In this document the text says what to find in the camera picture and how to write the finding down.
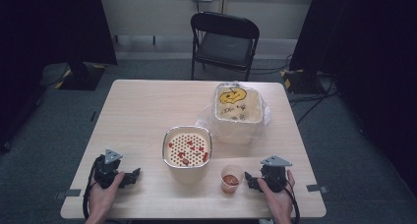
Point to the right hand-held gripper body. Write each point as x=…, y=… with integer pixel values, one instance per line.
x=274, y=173

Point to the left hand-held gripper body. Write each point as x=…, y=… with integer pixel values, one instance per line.
x=106, y=170

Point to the small clear cup red sauce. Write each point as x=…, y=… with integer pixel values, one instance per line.
x=231, y=180

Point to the person's right hand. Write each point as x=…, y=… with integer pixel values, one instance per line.
x=278, y=201

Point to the person's left hand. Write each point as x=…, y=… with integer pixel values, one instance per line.
x=104, y=197

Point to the beige container with perforated insert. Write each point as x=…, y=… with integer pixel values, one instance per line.
x=187, y=150

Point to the beige container yellow smiley lid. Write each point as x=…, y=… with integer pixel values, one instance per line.
x=238, y=102

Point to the black stand base striped tape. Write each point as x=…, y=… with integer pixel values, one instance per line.
x=300, y=81
x=82, y=76

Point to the black folding chair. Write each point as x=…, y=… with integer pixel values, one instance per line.
x=225, y=45

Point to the black curtain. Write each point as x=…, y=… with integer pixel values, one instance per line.
x=367, y=53
x=49, y=27

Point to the grey table edge bracket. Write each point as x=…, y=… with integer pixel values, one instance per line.
x=317, y=188

